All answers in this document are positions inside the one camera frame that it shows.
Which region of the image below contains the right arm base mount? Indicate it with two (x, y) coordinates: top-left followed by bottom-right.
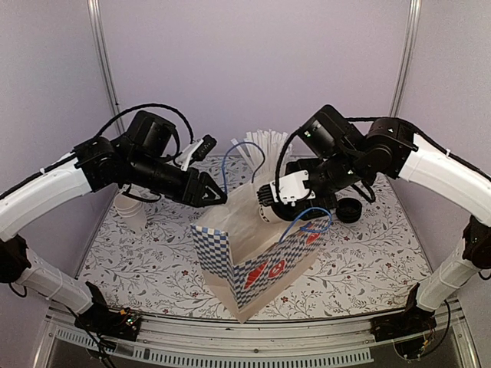
(370, 307), (437, 360)

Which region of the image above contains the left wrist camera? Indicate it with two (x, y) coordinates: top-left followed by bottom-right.
(174, 134), (217, 171)

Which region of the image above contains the checkered paper takeout bag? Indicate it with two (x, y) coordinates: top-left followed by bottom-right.
(190, 140), (334, 325)

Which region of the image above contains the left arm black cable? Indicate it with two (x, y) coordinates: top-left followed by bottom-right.
(91, 102), (195, 154)

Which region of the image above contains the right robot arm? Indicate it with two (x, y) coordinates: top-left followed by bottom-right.
(289, 105), (490, 334)

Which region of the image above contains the bundle of white wrapped straws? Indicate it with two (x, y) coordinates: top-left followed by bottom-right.
(231, 130), (288, 181)

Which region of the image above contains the white paper coffee cup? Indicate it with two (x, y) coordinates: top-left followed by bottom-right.
(259, 205), (284, 225)

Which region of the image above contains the stack of black lids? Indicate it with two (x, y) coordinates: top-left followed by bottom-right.
(335, 198), (362, 223)

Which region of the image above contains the black plastic cup lid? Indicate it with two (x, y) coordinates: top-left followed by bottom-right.
(272, 203), (324, 222)

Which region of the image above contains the front aluminium rail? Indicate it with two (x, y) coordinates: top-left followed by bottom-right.
(34, 300), (483, 367)

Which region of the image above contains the left aluminium frame post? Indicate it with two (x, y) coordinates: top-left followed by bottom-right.
(87, 0), (120, 115)

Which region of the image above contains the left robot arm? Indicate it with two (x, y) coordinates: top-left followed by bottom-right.
(1, 110), (227, 333)

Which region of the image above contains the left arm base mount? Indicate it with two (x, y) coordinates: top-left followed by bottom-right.
(74, 281), (142, 341)

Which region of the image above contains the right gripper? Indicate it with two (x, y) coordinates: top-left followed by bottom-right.
(286, 148), (365, 219)

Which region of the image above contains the stack of white paper cups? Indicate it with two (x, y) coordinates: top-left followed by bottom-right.
(114, 194), (147, 234)

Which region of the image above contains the right aluminium frame post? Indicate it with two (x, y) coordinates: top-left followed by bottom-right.
(389, 0), (422, 117)

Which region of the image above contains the aluminium frame post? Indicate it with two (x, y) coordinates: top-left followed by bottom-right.
(389, 0), (422, 117)
(87, 0), (120, 115)

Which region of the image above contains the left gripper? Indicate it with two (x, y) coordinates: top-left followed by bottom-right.
(127, 150), (229, 208)

